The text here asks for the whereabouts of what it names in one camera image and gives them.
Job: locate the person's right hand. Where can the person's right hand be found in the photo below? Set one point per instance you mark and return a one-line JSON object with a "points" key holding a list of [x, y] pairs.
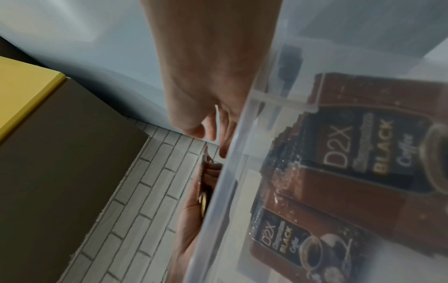
{"points": [[210, 55]]}

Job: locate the person's left hand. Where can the person's left hand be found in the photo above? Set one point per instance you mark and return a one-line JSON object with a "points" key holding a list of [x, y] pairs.
{"points": [[190, 223]]}

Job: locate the brown coffee sachet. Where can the brown coffee sachet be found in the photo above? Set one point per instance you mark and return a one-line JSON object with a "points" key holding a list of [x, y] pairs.
{"points": [[203, 163]]}

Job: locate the clear plastic storage bin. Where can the clear plastic storage bin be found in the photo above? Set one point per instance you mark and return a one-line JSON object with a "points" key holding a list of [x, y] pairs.
{"points": [[266, 154]]}

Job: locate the yellow and brown cardboard box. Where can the yellow and brown cardboard box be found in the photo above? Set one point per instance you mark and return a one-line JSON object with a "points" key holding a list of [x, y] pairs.
{"points": [[59, 165]]}

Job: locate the stack of brown coffee sachets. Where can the stack of brown coffee sachets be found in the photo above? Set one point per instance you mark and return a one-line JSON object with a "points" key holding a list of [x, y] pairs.
{"points": [[353, 171]]}

